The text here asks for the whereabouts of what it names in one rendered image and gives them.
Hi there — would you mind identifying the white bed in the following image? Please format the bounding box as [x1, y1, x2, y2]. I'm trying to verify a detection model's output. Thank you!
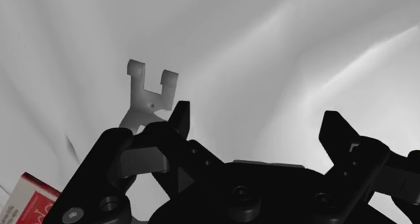
[0, 0, 420, 224]

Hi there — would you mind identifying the grey forked bracket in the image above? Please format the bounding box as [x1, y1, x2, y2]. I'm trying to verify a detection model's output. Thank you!
[118, 59, 180, 135]

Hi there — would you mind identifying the red and white box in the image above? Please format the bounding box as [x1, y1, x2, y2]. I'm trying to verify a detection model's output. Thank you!
[0, 172, 62, 224]

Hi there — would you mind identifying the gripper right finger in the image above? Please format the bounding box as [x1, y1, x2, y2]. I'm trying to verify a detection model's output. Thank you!
[314, 110, 420, 224]

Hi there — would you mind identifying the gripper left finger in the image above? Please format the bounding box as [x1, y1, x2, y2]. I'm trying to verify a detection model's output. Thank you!
[42, 100, 228, 224]

